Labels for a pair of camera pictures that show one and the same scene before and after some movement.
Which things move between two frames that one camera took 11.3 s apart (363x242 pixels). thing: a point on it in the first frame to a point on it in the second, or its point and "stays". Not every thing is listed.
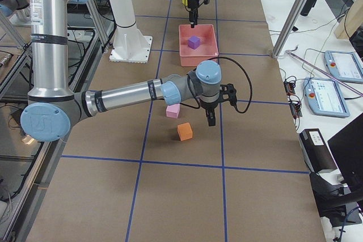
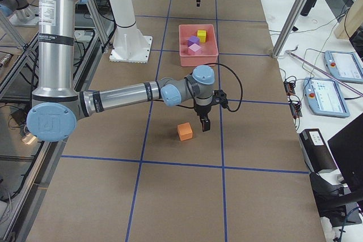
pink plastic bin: [207, 50] stays
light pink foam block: [173, 111] to [195, 47]
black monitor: [346, 146] stays
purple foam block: [194, 42] stays
